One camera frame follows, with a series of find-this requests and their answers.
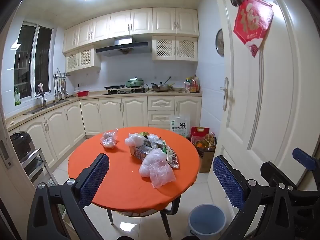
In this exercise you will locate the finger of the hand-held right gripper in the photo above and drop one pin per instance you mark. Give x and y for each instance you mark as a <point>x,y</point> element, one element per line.
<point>275,172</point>
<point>303,158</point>

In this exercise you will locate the cream lattice-door wall cabinet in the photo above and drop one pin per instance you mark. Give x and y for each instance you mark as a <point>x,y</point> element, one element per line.
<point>82,58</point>
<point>175,47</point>

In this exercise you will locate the metal wok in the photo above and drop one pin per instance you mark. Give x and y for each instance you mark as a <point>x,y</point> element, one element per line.
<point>161,87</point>

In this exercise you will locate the rack of hanging utensils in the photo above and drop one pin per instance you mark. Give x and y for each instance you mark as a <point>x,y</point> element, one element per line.
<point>60,90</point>

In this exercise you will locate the metal faucet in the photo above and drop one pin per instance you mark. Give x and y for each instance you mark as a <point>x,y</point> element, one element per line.
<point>43,102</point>

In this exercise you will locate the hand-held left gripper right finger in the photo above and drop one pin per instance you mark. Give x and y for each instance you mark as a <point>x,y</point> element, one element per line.
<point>227,182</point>

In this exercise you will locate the cream base cabinets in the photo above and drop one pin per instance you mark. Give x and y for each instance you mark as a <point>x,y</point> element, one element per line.
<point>110,115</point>

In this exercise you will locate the metal bowl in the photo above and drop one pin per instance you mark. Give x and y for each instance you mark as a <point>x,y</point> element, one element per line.
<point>177,89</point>

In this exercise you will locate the group of condiment bottles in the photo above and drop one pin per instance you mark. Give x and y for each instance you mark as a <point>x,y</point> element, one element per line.
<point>193,85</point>

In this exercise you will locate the green electric pot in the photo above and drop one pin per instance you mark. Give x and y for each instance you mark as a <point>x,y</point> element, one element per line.
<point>135,83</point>

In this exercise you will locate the large brown cardboard box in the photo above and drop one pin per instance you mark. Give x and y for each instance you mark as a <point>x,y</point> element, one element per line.
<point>207,162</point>

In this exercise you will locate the steel sink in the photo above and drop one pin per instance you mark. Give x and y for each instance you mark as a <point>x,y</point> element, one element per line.
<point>35,111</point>

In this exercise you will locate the red paper door decoration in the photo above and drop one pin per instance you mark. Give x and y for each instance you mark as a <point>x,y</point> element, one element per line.
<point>252,22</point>

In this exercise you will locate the blue plastic bin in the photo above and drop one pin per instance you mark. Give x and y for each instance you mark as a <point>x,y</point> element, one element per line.
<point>207,222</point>

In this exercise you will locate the black range hood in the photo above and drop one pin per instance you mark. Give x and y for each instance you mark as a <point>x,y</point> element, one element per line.
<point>125,48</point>

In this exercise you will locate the round orange table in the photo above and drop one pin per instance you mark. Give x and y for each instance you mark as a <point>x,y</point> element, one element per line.
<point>120,175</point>

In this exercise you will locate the clear plastic bag red print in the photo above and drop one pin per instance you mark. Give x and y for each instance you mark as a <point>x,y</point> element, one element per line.
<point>109,140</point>

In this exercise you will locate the metal shelf rack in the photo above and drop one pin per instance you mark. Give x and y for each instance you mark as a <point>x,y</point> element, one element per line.
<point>37,160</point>

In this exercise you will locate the black gas stove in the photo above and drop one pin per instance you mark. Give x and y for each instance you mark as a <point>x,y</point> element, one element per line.
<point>120,91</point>

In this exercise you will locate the round table with black legs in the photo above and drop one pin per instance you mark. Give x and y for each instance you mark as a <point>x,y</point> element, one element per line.
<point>176,205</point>

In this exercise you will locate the cream upper wall cabinets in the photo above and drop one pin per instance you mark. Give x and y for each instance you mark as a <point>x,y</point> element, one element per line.
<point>140,21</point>

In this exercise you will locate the yellow cooking oil bottle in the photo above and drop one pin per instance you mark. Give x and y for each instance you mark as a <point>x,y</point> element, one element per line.
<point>207,142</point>

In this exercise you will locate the green glass bottle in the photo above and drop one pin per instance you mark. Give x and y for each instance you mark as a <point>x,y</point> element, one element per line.
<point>17,98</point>

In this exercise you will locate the red basin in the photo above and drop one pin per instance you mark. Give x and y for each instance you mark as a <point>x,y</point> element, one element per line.
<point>83,93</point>

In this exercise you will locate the white striped snack packet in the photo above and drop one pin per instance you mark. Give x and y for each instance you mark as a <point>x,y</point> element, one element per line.
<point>137,153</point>

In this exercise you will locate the white green rice bag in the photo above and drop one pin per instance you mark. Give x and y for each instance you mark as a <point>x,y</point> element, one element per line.
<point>180,126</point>

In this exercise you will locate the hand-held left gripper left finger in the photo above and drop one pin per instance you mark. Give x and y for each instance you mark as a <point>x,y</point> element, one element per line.
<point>95,177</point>

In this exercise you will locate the black rice cooker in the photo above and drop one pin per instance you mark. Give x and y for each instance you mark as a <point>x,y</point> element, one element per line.
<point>21,146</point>

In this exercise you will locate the green snack packet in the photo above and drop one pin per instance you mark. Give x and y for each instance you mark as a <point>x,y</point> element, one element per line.
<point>143,133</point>

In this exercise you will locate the white panelled door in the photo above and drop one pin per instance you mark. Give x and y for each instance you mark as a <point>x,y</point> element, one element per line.
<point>250,105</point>

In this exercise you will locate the barred window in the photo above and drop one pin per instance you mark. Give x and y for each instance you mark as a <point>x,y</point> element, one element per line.
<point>25,60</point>

